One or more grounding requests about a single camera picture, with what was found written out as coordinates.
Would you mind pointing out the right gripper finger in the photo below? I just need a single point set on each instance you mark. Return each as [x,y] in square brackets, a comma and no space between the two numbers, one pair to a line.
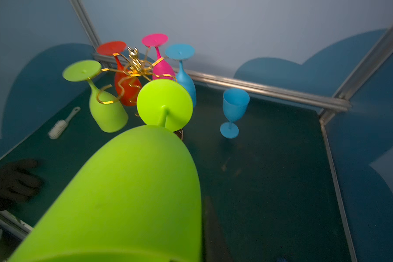
[215,246]

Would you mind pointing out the green wine glass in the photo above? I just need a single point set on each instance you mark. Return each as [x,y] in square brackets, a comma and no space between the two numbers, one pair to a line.
[137,199]
[105,108]

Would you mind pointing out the blue wine glass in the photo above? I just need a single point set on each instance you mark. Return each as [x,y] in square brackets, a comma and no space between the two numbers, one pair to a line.
[180,53]
[235,103]

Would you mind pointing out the red wine glass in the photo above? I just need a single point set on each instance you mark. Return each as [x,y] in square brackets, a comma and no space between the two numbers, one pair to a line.
[131,86]

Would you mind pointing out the pink wine glass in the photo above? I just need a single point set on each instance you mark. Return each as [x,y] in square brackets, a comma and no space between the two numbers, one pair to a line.
[163,69]

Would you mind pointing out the white brush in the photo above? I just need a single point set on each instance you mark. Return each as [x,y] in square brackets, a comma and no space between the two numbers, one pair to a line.
[61,125]

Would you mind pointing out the black glove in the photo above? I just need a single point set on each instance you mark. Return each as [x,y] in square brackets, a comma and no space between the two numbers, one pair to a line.
[17,184]

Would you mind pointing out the rear frame bar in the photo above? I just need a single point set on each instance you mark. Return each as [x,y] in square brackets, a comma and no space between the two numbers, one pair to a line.
[330,103]

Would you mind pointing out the gold wire glass rack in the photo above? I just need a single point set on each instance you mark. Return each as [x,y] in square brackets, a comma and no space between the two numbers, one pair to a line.
[136,70]

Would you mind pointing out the left frame post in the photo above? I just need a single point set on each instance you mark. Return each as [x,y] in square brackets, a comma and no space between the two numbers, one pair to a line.
[86,23]

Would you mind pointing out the frame post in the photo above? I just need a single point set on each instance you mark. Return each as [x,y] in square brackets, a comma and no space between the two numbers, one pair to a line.
[369,64]
[86,23]

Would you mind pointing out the right frame post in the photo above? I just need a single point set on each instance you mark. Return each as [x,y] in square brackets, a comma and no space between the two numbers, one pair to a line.
[369,64]

